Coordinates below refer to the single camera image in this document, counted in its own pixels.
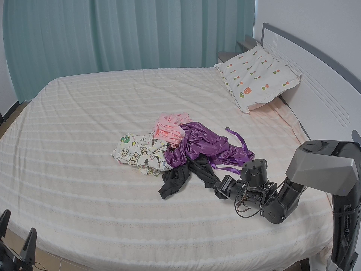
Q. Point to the black T-shirt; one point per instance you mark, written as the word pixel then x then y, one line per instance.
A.
pixel 174 179

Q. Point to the bed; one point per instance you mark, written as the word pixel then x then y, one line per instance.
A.
pixel 112 109

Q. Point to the purple satin garment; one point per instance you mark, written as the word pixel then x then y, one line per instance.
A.
pixel 203 142

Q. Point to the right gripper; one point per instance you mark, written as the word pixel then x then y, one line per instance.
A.
pixel 234 188

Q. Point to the pink garment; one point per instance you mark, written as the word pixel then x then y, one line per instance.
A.
pixel 169 128

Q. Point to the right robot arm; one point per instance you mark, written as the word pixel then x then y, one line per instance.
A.
pixel 318 168

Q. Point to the grey bedside table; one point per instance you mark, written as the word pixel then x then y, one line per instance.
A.
pixel 227 54

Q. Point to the blue-green curtain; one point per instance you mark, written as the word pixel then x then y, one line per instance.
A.
pixel 174 24
pixel 50 38

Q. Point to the white printed garment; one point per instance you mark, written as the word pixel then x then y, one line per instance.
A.
pixel 135 154

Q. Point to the white printed pillow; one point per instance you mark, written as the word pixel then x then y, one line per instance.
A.
pixel 253 72

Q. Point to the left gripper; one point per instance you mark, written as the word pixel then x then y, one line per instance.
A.
pixel 11 260

